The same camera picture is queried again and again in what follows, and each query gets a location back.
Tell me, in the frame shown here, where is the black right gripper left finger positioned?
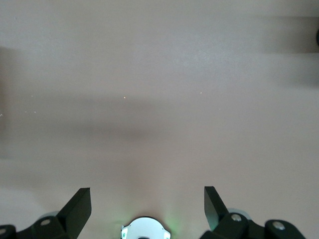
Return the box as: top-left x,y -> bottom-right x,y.
0,188 -> 92,239

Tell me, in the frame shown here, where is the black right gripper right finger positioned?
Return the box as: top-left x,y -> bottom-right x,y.
204,186 -> 306,239

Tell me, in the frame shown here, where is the brown table cover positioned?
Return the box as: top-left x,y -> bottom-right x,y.
0,0 -> 319,239

